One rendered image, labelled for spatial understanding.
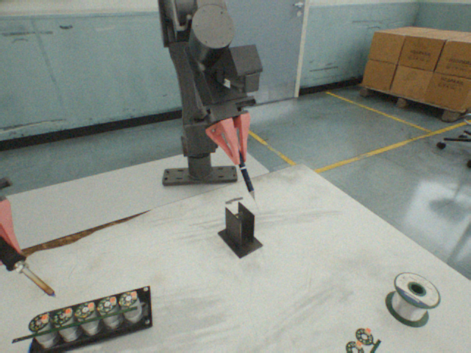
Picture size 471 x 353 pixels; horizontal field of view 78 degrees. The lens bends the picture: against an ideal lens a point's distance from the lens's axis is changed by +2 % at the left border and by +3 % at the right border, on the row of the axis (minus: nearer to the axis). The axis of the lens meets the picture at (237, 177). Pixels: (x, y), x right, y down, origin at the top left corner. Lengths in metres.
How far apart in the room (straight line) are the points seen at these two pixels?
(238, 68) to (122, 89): 2.65
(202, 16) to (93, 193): 0.53
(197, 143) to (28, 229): 0.40
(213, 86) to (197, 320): 0.36
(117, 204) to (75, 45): 2.28
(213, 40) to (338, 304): 0.44
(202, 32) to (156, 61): 2.62
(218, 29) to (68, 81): 2.60
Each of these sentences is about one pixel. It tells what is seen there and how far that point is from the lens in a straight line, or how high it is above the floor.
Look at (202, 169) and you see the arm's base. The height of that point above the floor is 0.79.
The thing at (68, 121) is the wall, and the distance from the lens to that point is 3.07.
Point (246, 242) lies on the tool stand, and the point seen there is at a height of 0.75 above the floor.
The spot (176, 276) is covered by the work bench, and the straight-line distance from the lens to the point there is 0.55.
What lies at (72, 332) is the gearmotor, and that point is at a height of 0.79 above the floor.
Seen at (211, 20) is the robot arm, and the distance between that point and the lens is 0.43.
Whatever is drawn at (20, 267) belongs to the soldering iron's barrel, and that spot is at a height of 0.87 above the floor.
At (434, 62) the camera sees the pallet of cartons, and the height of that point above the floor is 0.53.
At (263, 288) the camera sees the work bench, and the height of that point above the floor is 0.75.
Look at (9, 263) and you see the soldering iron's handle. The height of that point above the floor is 0.88.
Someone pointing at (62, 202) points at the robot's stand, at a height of 0.75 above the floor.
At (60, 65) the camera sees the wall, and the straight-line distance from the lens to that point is 2.94.
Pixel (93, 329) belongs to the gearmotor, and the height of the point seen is 0.78.
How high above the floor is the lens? 1.18
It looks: 34 degrees down
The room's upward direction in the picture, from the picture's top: straight up
